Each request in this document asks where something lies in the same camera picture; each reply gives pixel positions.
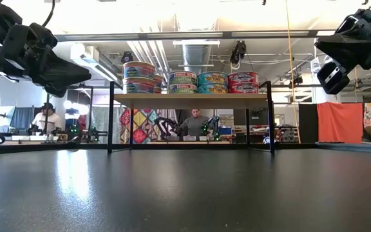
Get silver ribbed ceiling duct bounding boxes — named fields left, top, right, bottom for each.
left=182, top=44, right=213, bottom=75

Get black rack frame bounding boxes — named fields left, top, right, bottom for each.
left=42, top=84, right=95, bottom=136

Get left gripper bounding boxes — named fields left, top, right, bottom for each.
left=0, top=22, right=92, bottom=99

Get yellow hanging cord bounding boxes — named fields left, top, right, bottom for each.
left=284, top=0, right=301, bottom=144

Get white ceiling air duct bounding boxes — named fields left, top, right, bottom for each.
left=71, top=43, right=120, bottom=83

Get black panel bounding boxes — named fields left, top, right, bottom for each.
left=298, top=102, right=318, bottom=143

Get orange cloth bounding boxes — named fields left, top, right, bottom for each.
left=316, top=101, right=365, bottom=144

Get black table mat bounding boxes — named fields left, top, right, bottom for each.
left=0, top=146, right=371, bottom=232

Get blue grey partition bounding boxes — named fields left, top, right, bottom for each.
left=10, top=106, right=57, bottom=131

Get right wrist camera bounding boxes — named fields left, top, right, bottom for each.
left=316, top=59, right=351, bottom=95

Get black table frame rails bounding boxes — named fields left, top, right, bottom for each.
left=0, top=141, right=371, bottom=155

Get red label can silver lid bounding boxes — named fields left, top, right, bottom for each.
left=229, top=82, right=260, bottom=94
left=227, top=71, right=260, bottom=84

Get colourful patchwork quilt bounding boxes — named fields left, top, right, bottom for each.
left=119, top=108, right=167, bottom=145

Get wooden shelf black metal frame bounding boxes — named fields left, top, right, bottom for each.
left=106, top=80, right=276, bottom=154

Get teal label can silver lid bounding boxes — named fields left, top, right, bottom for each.
left=198, top=82, right=229, bottom=94
left=197, top=71, right=229, bottom=84

